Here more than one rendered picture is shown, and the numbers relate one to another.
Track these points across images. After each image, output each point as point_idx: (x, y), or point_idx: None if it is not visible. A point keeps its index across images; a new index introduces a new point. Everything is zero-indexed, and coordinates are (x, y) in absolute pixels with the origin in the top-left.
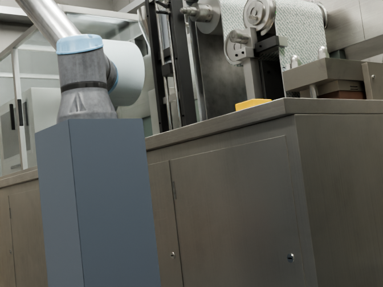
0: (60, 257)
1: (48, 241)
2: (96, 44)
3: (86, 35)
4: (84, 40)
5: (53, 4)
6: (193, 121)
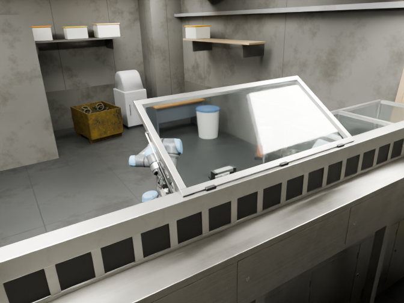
0: None
1: None
2: (143, 200)
3: (142, 196)
4: (142, 198)
5: (166, 172)
6: None
